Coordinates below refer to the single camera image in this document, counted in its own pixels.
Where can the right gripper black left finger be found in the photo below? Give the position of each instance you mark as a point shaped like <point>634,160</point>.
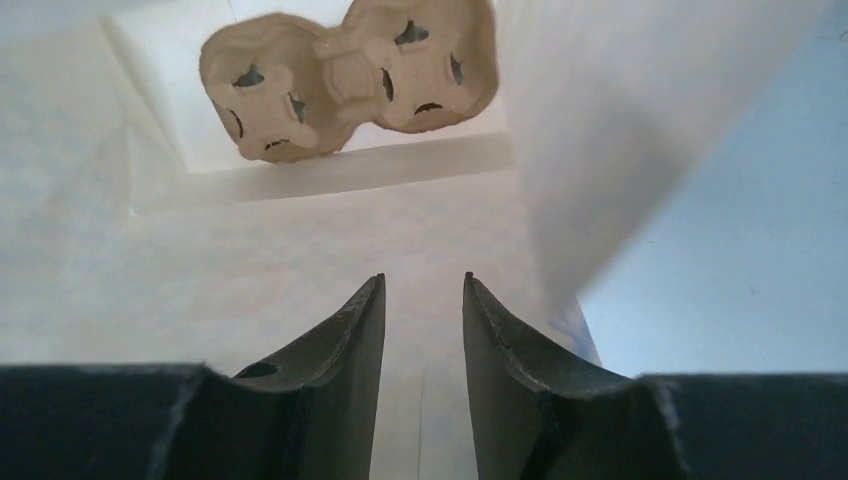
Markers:
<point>307,411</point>

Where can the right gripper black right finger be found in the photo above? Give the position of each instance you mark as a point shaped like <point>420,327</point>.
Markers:
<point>539,411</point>

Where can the paper takeout bag blue handles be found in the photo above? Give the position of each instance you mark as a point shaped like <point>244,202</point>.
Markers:
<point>103,261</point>

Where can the separated brown pulp cup carrier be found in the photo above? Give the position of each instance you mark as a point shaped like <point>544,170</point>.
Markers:
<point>288,89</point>

